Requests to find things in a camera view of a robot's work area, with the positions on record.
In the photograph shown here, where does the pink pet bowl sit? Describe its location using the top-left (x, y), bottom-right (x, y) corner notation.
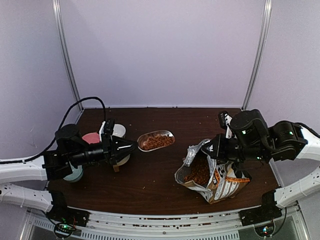
top-left (82, 132), bottom-right (101, 144)

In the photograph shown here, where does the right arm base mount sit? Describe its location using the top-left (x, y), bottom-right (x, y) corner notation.
top-left (238, 190), bottom-right (282, 239)

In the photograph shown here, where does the left metal frame post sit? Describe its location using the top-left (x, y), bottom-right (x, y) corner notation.
top-left (52, 0), bottom-right (80, 101)

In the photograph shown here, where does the front aluminium rail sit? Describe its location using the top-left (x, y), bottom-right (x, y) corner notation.
top-left (19, 204), bottom-right (310, 240)

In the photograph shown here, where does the pet food bag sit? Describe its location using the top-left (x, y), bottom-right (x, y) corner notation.
top-left (174, 139), bottom-right (252, 204)

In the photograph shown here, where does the cream pet bowl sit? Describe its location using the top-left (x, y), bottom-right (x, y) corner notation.
top-left (112, 154), bottom-right (131, 173)

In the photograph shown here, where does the metal frame post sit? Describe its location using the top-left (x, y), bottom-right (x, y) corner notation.
top-left (241, 0), bottom-right (272, 111)
top-left (52, 0), bottom-right (80, 101)

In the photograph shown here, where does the white ceramic bowl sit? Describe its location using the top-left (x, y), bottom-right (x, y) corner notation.
top-left (112, 123), bottom-right (126, 138)

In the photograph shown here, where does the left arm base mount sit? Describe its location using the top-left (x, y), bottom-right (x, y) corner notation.
top-left (44, 190), bottom-right (90, 240)

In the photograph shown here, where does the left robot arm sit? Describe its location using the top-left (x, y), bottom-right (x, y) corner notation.
top-left (0, 122), bottom-right (138, 222)

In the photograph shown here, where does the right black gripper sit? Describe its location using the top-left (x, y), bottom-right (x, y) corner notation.
top-left (203, 132), bottom-right (269, 162)

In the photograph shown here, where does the light blue ceramic bowl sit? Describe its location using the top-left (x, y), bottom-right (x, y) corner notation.
top-left (63, 165), bottom-right (84, 183)

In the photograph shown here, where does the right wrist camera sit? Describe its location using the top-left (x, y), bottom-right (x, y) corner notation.
top-left (218, 111), bottom-right (234, 139)

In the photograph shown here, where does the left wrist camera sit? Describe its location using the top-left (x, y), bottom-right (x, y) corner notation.
top-left (98, 118), bottom-right (115, 143)

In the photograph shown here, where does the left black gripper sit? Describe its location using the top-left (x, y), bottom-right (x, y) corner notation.
top-left (68, 132), bottom-right (138, 167)

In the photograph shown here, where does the right metal frame post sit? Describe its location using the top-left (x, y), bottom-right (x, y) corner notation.
top-left (241, 0), bottom-right (272, 111)

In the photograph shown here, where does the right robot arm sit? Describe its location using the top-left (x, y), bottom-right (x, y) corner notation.
top-left (201, 109), bottom-right (320, 204)

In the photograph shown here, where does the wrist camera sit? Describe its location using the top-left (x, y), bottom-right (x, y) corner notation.
top-left (218, 111), bottom-right (234, 139)
top-left (98, 118), bottom-right (115, 143)

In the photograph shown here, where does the metal food scoop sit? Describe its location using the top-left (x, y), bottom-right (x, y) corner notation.
top-left (137, 130), bottom-right (175, 152)

